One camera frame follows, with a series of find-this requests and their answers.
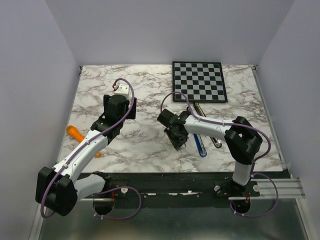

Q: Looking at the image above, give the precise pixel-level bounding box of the blue and black stapler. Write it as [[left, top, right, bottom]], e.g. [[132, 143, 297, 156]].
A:
[[193, 133, 207, 158]]

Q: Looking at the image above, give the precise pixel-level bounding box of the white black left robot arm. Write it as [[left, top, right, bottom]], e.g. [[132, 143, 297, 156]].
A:
[[35, 94, 137, 219]]

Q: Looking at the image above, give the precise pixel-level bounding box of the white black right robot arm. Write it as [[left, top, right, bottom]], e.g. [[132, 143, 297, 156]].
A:
[[157, 109, 263, 196]]

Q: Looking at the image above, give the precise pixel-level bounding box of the black and grey chessboard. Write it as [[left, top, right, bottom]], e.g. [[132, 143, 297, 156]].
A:
[[172, 61, 228, 104]]

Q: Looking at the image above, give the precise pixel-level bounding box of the orange toy microphone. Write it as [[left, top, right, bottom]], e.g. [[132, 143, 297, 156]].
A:
[[66, 125, 85, 143]]

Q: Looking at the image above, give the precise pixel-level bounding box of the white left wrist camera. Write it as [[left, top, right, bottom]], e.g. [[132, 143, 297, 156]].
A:
[[113, 83, 131, 100]]

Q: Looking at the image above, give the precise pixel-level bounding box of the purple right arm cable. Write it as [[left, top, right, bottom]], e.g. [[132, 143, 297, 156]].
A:
[[160, 91, 280, 218]]

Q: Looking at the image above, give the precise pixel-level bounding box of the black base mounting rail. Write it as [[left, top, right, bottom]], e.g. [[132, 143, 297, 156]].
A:
[[79, 171, 262, 210]]

